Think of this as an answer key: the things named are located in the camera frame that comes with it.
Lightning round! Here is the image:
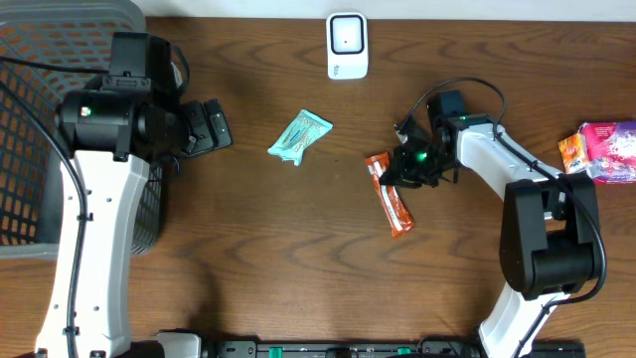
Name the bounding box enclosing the orange brown snack bag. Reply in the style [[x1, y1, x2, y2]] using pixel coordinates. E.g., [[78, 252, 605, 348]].
[[366, 152, 414, 239]]

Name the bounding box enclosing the teal snack wrapper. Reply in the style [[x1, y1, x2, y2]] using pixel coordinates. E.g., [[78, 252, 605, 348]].
[[267, 109, 333, 166]]

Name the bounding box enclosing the orange tissue pack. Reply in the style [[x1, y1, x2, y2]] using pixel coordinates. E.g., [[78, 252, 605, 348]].
[[557, 133, 590, 174]]

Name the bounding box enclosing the red purple pad package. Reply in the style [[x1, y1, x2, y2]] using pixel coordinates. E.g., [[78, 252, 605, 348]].
[[578, 121, 635, 184]]

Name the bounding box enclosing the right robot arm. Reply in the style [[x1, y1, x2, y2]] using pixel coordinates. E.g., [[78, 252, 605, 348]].
[[379, 90, 607, 357]]

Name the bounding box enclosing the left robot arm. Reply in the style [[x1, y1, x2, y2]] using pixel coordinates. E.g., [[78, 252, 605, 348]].
[[34, 32, 233, 357]]

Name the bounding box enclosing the grey plastic mesh basket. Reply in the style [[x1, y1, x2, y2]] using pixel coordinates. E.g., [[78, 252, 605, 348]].
[[1, 0, 146, 260]]

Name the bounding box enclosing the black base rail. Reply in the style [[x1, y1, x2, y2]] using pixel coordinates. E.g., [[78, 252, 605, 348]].
[[158, 339, 587, 358]]

